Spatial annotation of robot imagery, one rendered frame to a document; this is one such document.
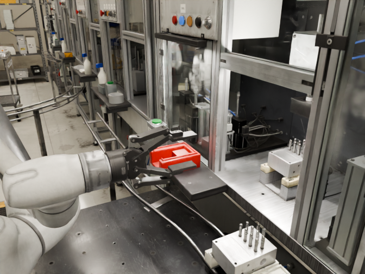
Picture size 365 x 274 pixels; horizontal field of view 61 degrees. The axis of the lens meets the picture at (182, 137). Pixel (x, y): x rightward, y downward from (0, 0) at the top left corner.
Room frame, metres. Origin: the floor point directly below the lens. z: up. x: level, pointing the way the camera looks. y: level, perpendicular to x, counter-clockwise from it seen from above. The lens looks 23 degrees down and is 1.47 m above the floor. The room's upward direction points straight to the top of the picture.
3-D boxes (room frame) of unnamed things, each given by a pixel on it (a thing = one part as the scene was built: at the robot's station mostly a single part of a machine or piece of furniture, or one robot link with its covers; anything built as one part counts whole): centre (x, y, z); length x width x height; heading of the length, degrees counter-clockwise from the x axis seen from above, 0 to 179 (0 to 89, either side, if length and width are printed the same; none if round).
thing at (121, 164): (0.65, 0.13, 1.12); 0.09 x 0.07 x 0.08; 116
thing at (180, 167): (0.72, 0.00, 1.08); 0.07 x 0.03 x 0.01; 116
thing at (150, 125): (1.20, 0.10, 0.97); 0.08 x 0.08 x 0.12; 27
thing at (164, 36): (1.18, 0.01, 1.37); 0.36 x 0.04 x 0.04; 27
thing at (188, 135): (0.72, 0.00, 1.17); 0.07 x 0.03 x 0.01; 116
